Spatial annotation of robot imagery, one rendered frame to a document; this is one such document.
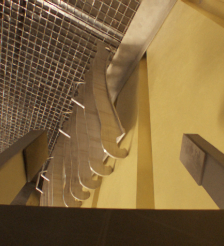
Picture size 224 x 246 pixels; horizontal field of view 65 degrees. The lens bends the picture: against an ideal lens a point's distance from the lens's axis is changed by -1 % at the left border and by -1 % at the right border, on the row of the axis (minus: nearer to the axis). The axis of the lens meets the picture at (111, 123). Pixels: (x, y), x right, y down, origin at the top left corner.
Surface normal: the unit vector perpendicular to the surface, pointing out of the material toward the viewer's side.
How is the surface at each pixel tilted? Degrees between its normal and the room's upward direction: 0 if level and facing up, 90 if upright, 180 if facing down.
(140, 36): 0
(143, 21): 0
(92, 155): 90
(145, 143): 90
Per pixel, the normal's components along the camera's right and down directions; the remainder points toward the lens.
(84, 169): 0.44, -0.65
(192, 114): -0.89, -0.41
